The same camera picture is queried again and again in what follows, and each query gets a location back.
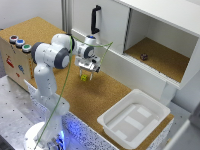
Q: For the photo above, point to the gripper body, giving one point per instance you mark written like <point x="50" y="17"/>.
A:
<point x="87" y="63"/>

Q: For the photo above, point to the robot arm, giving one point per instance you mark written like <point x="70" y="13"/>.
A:
<point x="45" y="73"/>

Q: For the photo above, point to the yellow block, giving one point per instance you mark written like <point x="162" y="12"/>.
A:
<point x="84" y="77"/>

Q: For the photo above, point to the purple block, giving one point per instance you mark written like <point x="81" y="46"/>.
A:
<point x="144" y="57"/>

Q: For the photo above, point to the white sliding door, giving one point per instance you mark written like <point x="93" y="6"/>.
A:
<point x="110" y="20"/>

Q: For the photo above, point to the green button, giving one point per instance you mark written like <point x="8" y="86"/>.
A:
<point x="26" y="48"/>

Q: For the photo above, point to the wooden drawer box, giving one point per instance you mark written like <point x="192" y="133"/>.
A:
<point x="31" y="36"/>

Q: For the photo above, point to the white plastic box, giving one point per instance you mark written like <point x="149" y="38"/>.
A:
<point x="133" y="118"/>

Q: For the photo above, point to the blue button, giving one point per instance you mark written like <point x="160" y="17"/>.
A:
<point x="20" y="42"/>

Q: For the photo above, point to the white cabinet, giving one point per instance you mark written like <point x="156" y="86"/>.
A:
<point x="156" y="40"/>

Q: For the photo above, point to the red button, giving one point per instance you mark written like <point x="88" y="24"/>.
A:
<point x="13" y="39"/>

